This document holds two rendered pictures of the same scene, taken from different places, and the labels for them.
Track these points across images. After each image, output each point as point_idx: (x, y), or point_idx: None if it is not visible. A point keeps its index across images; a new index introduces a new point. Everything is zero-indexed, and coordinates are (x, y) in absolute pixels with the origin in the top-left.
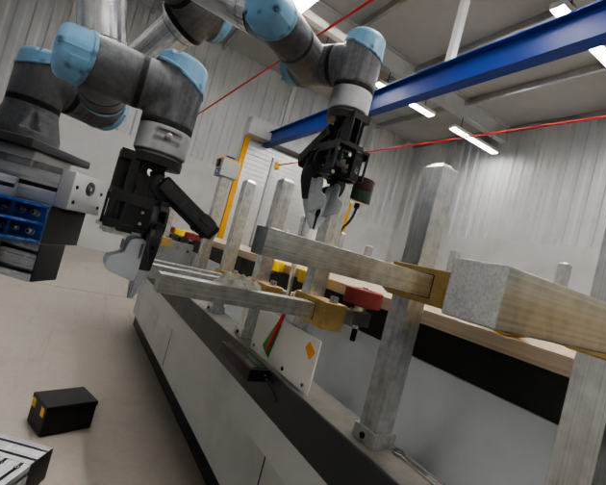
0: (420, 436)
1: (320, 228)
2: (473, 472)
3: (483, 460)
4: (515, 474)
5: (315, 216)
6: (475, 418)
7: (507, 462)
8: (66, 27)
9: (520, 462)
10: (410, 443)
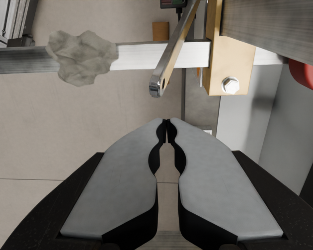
0: (285, 100)
1: (296, 4)
2: (274, 141)
3: (278, 150)
4: (275, 168)
5: (162, 144)
6: (294, 154)
7: (278, 166)
8: None
9: (279, 175)
10: (282, 89)
